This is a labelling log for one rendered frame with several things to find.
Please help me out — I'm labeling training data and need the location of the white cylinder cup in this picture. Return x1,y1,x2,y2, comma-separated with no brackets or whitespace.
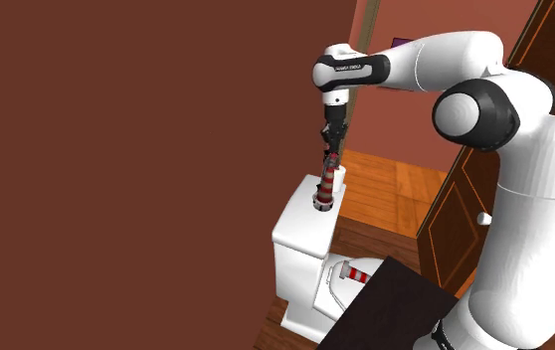
331,165,347,193

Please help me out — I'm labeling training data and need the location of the red white striped lighthouse figure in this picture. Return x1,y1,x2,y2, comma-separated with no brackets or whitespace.
311,153,341,214
337,261,373,285

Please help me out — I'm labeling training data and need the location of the white toilet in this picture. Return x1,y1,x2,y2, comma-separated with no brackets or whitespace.
271,173,386,343

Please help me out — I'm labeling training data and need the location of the dark brown wooden door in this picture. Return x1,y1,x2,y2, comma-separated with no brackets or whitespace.
415,0,555,298

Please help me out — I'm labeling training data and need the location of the dark robot stand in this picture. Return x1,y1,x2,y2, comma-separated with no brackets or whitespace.
315,256,461,350

